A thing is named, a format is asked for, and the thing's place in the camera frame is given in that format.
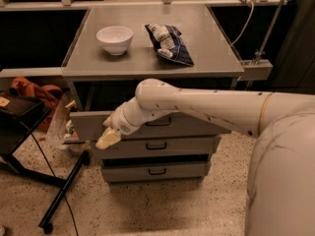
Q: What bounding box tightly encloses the grey bottom drawer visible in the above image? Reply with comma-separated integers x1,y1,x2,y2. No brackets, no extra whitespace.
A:
101,161,211,183

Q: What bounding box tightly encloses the blue white chip bag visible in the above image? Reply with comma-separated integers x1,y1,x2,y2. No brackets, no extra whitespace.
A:
145,24,194,66

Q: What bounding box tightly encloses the grey top drawer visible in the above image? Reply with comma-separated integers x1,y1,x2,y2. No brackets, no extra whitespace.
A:
70,111,230,141

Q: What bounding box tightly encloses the black metal stand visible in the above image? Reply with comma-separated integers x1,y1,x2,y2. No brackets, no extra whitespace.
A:
0,88,92,235

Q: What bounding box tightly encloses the grey middle drawer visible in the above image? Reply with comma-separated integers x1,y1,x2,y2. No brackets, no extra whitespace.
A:
93,135,221,159

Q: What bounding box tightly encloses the clear plastic bin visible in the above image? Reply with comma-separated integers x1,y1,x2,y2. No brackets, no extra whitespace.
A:
46,91,85,156

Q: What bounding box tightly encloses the grey cabinet counter unit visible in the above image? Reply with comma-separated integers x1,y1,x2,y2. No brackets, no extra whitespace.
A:
60,3,245,113

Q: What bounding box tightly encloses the white ceramic bowl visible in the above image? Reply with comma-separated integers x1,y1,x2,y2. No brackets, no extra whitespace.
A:
96,26,134,56

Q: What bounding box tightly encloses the white power cable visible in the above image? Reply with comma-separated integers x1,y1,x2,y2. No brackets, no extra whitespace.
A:
229,1,256,47

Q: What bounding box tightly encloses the grey drawer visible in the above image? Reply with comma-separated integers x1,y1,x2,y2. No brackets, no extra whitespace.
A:
70,111,230,141
101,161,211,183
93,135,221,159

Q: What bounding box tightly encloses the metal pole stand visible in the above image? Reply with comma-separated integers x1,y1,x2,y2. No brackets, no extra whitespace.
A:
242,0,292,90

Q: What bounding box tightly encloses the orange cloth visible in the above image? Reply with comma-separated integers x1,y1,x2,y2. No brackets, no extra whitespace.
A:
11,77,63,132

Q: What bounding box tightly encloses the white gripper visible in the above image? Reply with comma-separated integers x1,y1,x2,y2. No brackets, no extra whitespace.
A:
95,101,140,149

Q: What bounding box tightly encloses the black top drawer handle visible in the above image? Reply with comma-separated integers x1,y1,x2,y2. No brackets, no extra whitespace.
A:
145,116,171,127

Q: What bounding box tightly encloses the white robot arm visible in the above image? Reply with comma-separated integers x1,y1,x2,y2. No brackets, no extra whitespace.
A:
96,79,315,236

